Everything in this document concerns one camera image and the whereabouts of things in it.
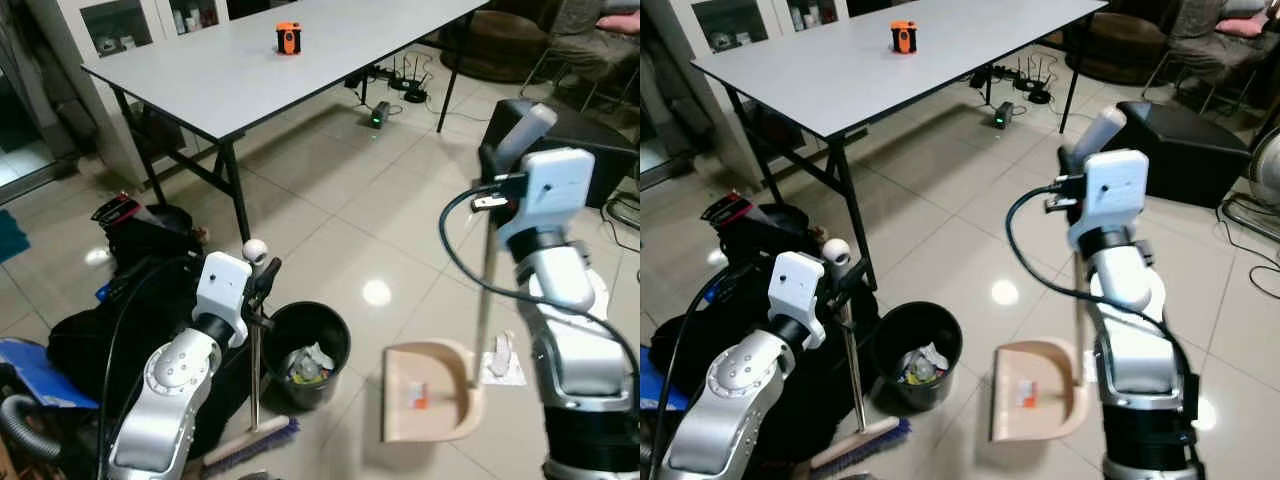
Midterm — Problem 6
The black router with antennas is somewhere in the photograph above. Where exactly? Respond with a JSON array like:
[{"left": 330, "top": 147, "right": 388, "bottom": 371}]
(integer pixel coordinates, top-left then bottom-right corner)
[
  {"left": 390, "top": 55, "right": 433, "bottom": 105},
  {"left": 1012, "top": 52, "right": 1059, "bottom": 106}
]

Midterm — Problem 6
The crumpled rubbish in bin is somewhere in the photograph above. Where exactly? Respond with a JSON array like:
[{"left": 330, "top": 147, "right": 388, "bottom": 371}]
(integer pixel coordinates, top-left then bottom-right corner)
[
  {"left": 285, "top": 343, "right": 336, "bottom": 387},
  {"left": 898, "top": 343, "right": 951, "bottom": 387}
]

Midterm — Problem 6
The red and black item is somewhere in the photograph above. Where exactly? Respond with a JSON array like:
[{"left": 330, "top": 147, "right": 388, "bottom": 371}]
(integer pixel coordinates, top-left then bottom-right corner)
[
  {"left": 702, "top": 193, "right": 766, "bottom": 233},
  {"left": 92, "top": 195, "right": 151, "bottom": 237}
]

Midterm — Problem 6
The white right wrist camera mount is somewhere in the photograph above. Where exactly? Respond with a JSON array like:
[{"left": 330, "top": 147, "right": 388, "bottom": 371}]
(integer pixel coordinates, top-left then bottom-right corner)
[
  {"left": 1067, "top": 149, "right": 1150, "bottom": 251},
  {"left": 497, "top": 147, "right": 597, "bottom": 251}
]

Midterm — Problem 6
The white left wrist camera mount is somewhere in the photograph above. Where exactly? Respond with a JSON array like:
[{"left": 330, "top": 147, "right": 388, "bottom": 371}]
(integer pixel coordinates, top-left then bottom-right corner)
[
  {"left": 768, "top": 250, "right": 827, "bottom": 346},
  {"left": 193, "top": 252, "right": 253, "bottom": 349}
]

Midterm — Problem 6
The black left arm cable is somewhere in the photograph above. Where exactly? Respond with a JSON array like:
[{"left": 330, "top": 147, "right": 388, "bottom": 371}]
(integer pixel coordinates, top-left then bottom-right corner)
[
  {"left": 97, "top": 255, "right": 206, "bottom": 476},
  {"left": 648, "top": 262, "right": 776, "bottom": 479}
]

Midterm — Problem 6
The beige long-handled dustpan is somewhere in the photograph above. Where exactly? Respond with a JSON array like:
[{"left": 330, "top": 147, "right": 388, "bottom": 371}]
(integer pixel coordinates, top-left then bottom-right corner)
[
  {"left": 990, "top": 105, "right": 1129, "bottom": 444},
  {"left": 382, "top": 103, "right": 559, "bottom": 444}
]

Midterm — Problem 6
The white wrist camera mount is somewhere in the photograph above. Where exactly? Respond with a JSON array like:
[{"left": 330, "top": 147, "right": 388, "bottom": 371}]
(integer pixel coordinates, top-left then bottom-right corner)
[
  {"left": 193, "top": 252, "right": 253, "bottom": 349},
  {"left": 1067, "top": 149, "right": 1150, "bottom": 251},
  {"left": 497, "top": 147, "right": 597, "bottom": 251},
  {"left": 768, "top": 250, "right": 827, "bottom": 346}
]

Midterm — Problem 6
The grey ribbed hose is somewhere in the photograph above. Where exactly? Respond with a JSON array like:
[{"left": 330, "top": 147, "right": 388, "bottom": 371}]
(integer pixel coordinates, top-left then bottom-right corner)
[{"left": 0, "top": 393, "right": 63, "bottom": 463}]

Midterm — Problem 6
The black square ottoman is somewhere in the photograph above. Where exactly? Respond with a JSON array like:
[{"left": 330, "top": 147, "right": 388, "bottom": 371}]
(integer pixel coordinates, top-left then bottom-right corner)
[
  {"left": 483, "top": 98, "right": 641, "bottom": 211},
  {"left": 1115, "top": 100, "right": 1253, "bottom": 209}
]

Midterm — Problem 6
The teal cloth item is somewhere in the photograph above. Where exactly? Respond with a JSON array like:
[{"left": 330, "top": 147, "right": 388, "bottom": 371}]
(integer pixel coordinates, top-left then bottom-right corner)
[{"left": 0, "top": 208, "right": 33, "bottom": 264}]

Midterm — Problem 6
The seated person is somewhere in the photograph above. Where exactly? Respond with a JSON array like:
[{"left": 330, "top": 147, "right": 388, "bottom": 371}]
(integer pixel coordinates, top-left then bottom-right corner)
[
  {"left": 545, "top": 0, "right": 641, "bottom": 83},
  {"left": 1165, "top": 0, "right": 1280, "bottom": 91}
]

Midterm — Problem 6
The white glass-door cabinet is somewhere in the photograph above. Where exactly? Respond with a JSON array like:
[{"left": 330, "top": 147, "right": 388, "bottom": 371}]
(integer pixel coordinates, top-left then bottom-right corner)
[
  {"left": 655, "top": 0, "right": 851, "bottom": 166},
  {"left": 25, "top": 0, "right": 301, "bottom": 187}
]

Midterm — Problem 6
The broom with metal handle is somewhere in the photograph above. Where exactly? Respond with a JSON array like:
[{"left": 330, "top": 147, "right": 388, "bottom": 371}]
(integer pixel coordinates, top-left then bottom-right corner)
[
  {"left": 203, "top": 238, "right": 301, "bottom": 477},
  {"left": 808, "top": 238, "right": 913, "bottom": 477}
]

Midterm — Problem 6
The brown round seat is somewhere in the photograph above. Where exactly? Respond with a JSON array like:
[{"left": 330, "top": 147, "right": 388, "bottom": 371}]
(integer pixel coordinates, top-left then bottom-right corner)
[
  {"left": 1060, "top": 10, "right": 1181, "bottom": 86},
  {"left": 440, "top": 8, "right": 561, "bottom": 83}
]

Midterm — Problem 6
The black round trash bin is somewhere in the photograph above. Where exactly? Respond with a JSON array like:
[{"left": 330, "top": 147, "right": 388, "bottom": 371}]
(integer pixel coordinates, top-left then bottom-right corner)
[
  {"left": 872, "top": 302, "right": 963, "bottom": 413},
  {"left": 262, "top": 302, "right": 352, "bottom": 412}
]

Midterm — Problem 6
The white paper scrap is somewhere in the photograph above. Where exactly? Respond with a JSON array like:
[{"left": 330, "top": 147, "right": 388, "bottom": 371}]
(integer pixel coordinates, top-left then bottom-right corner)
[{"left": 480, "top": 332, "right": 528, "bottom": 387}]

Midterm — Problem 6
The blue flat item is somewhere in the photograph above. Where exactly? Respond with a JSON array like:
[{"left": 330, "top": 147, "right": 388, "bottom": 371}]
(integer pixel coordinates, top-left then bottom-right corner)
[
  {"left": 0, "top": 337, "right": 101, "bottom": 411},
  {"left": 640, "top": 345, "right": 664, "bottom": 411}
]

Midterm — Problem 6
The black power strip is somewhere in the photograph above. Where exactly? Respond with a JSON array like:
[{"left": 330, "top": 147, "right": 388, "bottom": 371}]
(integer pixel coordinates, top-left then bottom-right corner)
[
  {"left": 968, "top": 65, "right": 1021, "bottom": 92},
  {"left": 345, "top": 65, "right": 401, "bottom": 93}
]

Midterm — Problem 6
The black bag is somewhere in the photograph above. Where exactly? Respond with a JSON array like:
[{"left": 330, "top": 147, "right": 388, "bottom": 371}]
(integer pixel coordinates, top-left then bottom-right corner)
[
  {"left": 45, "top": 205, "right": 263, "bottom": 463},
  {"left": 640, "top": 200, "right": 881, "bottom": 471}
]

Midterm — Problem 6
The grey table with black legs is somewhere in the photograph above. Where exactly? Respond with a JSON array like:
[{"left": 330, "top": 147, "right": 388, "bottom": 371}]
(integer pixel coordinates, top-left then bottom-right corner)
[
  {"left": 690, "top": 0, "right": 1108, "bottom": 291},
  {"left": 82, "top": 0, "right": 491, "bottom": 244}
]

